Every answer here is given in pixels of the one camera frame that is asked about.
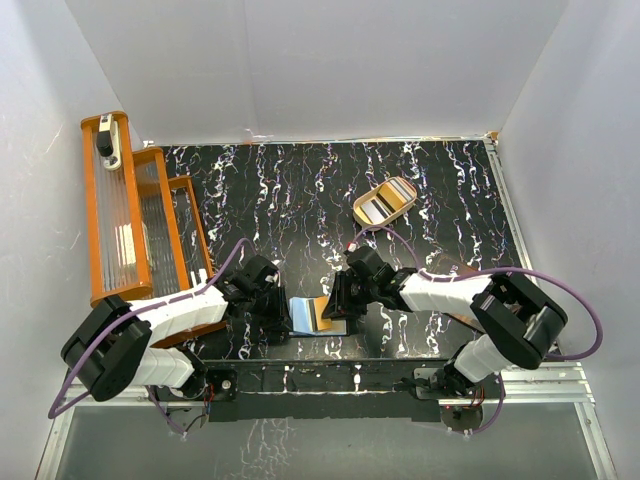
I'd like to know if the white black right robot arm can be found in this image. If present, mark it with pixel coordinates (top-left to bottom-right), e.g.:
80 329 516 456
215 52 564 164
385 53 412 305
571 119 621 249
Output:
322 246 568 397

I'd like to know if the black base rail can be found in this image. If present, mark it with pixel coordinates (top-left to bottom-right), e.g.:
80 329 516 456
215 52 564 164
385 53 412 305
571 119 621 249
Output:
149 358 506 424

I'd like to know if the blue credit card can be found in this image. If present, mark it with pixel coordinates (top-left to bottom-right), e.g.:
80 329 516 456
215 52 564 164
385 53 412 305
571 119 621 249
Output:
288 295 351 337

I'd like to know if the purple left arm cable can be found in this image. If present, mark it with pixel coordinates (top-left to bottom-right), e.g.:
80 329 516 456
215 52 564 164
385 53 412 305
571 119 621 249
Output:
47 237 256 441

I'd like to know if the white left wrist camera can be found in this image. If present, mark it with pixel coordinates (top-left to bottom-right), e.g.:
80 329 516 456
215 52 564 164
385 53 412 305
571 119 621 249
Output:
265 260 281 286

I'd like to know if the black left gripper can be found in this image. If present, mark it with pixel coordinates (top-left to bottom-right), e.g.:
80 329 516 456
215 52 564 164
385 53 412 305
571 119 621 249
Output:
248 282 295 332

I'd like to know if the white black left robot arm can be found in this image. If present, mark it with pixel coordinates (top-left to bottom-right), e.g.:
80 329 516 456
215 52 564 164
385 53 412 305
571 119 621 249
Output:
61 255 289 402

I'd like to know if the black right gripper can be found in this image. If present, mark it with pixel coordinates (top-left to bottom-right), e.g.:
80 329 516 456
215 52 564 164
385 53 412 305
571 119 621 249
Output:
323 270 378 319

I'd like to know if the white device on rack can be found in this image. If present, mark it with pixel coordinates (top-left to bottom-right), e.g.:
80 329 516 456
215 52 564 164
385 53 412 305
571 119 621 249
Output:
96 113 122 171

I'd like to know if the white stack of cards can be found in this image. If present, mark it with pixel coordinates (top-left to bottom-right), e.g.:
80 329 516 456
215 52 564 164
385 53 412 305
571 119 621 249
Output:
377 181 412 211

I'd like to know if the orange tiered acrylic rack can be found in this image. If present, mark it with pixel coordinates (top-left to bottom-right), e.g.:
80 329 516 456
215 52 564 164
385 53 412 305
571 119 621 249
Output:
80 110 228 349

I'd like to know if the white magnetic stripe card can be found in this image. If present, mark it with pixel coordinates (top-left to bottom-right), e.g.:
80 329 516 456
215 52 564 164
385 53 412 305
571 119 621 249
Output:
360 199 390 225

